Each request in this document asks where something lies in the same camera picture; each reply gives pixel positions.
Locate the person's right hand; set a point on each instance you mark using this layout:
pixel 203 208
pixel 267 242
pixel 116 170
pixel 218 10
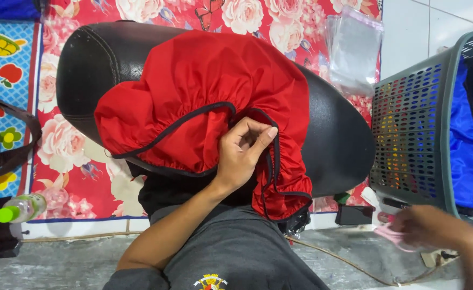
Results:
pixel 429 227

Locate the person's left hand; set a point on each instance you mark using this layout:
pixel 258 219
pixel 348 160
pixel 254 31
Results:
pixel 234 161

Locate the person's right fingers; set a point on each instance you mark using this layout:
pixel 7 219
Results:
pixel 403 229

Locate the pink plastic item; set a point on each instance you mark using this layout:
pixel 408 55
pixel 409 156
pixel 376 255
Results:
pixel 387 235

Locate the red seat cover black trim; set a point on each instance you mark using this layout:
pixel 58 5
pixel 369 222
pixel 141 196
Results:
pixel 196 88

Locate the black marker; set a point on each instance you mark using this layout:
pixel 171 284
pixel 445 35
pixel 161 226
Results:
pixel 395 202

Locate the gray plastic laundry basket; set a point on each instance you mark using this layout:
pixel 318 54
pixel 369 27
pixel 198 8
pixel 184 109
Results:
pixel 409 133

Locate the blue cloth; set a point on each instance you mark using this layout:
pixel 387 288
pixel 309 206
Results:
pixel 464 145

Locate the black plastic bag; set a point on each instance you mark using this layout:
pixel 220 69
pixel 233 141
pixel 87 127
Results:
pixel 299 223

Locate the gray garment with emblem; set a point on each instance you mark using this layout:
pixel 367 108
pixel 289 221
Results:
pixel 228 253

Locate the stack of clear plastic bags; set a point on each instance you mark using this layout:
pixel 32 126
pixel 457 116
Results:
pixel 353 52

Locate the black cloth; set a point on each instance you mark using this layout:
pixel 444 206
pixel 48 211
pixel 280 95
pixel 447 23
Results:
pixel 172 191

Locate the red floral mat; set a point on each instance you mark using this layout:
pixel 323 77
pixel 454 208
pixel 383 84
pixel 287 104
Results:
pixel 71 173

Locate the black leather motorcycle seat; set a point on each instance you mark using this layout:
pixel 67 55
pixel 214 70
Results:
pixel 95 64

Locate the clear bottle with green cap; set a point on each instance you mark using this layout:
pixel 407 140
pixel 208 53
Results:
pixel 23 207

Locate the blue checkered fruit-print mat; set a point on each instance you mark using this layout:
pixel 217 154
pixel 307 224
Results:
pixel 7 64

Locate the dark blue fabric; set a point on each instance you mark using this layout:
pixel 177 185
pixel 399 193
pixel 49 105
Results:
pixel 7 8

